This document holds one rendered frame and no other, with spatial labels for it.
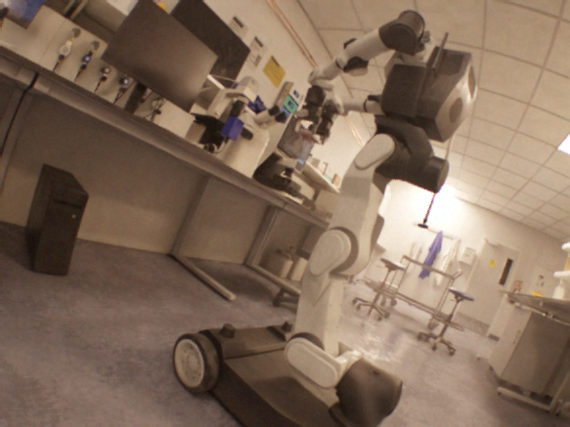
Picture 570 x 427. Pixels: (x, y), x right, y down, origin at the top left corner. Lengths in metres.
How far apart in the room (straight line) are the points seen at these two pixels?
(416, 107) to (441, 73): 0.16
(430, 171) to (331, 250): 0.38
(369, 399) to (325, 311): 0.30
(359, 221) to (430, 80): 0.52
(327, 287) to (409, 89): 0.68
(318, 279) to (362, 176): 0.34
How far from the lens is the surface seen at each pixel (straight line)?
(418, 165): 0.87
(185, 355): 1.00
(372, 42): 1.03
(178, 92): 1.40
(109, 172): 1.86
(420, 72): 0.98
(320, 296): 0.90
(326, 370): 0.85
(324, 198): 3.66
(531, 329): 3.10
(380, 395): 0.85
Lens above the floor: 0.66
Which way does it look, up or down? level
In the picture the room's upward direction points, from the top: 24 degrees clockwise
